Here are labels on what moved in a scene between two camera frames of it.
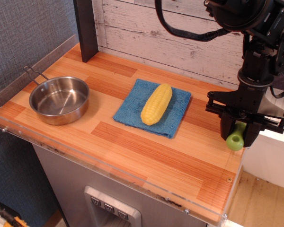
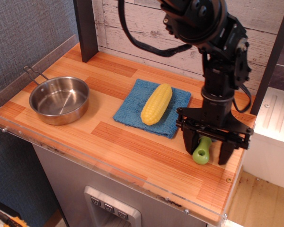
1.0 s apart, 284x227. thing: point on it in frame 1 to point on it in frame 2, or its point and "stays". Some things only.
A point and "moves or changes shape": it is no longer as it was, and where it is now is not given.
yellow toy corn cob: [156, 104] stays
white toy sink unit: [271, 157] stays
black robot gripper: [247, 102] to [214, 120]
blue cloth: [131, 109] stays
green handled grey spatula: [235, 141] moves or changes shape
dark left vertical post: [84, 18] stays
